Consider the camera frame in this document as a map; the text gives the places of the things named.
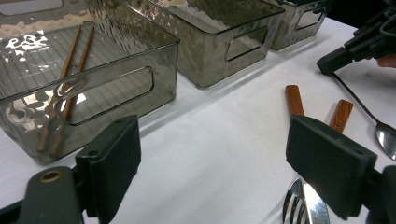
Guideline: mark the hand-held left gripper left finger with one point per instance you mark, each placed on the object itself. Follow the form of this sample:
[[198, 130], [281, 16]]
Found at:
[[112, 161]]

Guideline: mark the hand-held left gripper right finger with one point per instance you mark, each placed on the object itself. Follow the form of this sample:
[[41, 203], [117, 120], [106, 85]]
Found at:
[[330, 165]]

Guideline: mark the smoky clear plastic bin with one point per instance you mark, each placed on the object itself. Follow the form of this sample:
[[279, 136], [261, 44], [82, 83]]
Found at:
[[286, 31], [162, 77], [205, 62]]

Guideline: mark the silver metal spoon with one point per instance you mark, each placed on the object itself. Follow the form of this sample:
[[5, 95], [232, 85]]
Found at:
[[387, 137]]

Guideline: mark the brown wooden chopstick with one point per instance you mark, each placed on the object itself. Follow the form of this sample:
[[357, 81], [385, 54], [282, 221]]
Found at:
[[83, 59], [69, 59]]

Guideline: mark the white table cover sheet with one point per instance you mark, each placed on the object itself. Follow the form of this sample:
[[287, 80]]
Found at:
[[218, 155]]

